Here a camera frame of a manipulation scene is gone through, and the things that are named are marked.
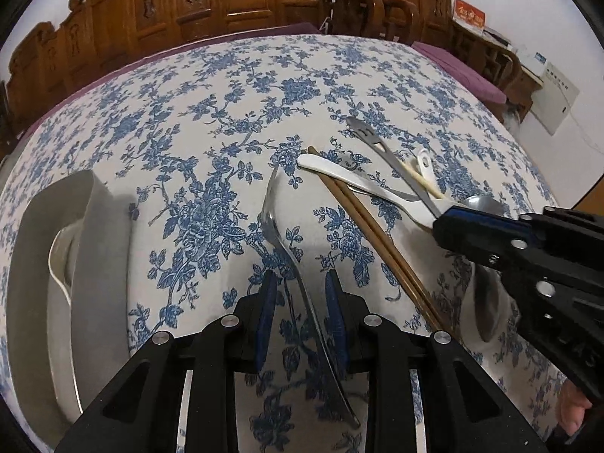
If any grey metal utensil container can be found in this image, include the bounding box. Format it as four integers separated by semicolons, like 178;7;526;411
7;170;137;439

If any long carved wooden sofa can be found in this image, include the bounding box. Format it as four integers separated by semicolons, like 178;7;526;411
0;0;383;156

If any short purple seat cushion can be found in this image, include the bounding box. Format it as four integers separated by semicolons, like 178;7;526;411
412;40;509;110

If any white wall cabinet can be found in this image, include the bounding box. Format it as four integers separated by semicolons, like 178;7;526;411
532;63;581;137

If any brown chopstick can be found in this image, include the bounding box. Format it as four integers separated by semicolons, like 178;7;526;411
309;147;455;336
307;148;449;337

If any person's right hand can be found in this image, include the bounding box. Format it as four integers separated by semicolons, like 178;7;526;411
559;384;595;435

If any steel fork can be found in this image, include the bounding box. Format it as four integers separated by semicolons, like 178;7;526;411
262;164;362;430

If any small white box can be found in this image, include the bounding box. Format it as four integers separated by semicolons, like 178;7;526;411
519;51;549;81

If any white ceramic spoon holed handle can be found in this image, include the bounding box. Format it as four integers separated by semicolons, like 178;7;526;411
414;148;434;187

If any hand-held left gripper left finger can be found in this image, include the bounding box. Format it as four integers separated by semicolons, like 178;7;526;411
55;271;279;453

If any steel spoon smiley handle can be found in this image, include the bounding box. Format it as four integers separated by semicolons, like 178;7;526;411
346;116;505;218

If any red box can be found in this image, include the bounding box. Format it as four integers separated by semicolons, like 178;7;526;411
452;0;487;30

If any slim steel utensil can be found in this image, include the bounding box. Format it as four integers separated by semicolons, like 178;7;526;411
349;186;418;200

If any cream chopstick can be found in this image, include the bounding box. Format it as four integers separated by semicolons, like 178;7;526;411
400;160;447;200

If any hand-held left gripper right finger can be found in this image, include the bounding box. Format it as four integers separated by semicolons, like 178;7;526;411
325;269;550;453

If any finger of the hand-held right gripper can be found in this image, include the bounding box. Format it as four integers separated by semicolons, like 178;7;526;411
519;206;604;265
433;210;567;322

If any blue floral tablecloth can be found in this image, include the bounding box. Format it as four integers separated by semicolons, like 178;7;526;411
0;33;604;453

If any white ceramic spoon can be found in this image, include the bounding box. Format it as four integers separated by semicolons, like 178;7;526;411
297;153;465;230

